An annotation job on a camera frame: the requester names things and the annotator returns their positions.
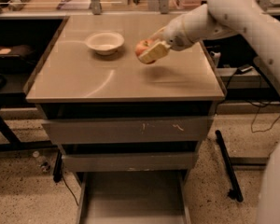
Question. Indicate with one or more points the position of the black power adapter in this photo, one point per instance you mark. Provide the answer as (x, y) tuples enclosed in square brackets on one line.
[(244, 69)]

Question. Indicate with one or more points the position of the white bowl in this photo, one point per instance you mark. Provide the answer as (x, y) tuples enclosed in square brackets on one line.
[(104, 43)]

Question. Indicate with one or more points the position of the grey drawer cabinet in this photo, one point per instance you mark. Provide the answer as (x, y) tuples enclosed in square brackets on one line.
[(75, 81)]

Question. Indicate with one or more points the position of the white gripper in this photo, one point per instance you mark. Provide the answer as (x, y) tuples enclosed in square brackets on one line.
[(174, 34)]

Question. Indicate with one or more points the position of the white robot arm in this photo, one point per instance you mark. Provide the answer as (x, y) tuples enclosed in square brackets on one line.
[(222, 18)]

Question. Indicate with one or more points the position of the plastic bottle on floor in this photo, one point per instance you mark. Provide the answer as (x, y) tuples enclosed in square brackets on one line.
[(42, 162)]

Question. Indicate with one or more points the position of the red apple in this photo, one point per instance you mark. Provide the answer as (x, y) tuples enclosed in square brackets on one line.
[(142, 46)]

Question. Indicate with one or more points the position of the top grey drawer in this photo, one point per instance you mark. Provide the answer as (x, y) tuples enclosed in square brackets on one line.
[(179, 123)]

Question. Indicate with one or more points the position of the black table leg bar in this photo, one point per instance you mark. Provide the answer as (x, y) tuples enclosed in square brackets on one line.
[(235, 191)]

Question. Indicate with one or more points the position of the bottom open grey drawer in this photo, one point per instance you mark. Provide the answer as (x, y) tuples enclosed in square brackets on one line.
[(149, 197)]

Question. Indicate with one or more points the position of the middle grey drawer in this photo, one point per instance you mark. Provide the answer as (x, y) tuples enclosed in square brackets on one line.
[(180, 155)]

